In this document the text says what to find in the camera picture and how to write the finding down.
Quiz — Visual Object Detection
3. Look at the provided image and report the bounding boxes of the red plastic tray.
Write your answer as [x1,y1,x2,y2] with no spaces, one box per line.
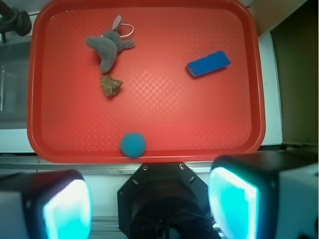
[27,0,266,163]

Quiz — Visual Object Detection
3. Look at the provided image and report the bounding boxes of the brown rock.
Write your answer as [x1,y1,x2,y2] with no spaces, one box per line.
[100,75,124,98]

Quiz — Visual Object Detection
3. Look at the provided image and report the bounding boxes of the dark clamp knob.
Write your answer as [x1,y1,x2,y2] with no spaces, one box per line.
[0,0,32,44]

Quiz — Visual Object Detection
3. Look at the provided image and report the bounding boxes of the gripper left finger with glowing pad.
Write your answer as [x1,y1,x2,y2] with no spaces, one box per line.
[0,170,93,239]

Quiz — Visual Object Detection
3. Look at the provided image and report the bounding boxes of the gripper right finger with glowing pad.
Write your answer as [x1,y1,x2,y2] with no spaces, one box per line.
[208,150,319,239]

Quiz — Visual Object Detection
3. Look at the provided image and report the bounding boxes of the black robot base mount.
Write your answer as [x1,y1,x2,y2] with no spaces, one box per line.
[117,162,220,239]

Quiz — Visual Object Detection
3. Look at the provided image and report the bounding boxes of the grey plush bunny toy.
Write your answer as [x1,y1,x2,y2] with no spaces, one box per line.
[85,15,136,74]

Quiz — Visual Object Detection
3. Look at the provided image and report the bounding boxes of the teal foam ball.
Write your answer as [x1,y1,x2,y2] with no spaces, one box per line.
[120,132,146,158]

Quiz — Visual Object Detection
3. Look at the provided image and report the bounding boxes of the blue rectangular sponge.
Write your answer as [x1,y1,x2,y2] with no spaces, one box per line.
[186,51,231,77]

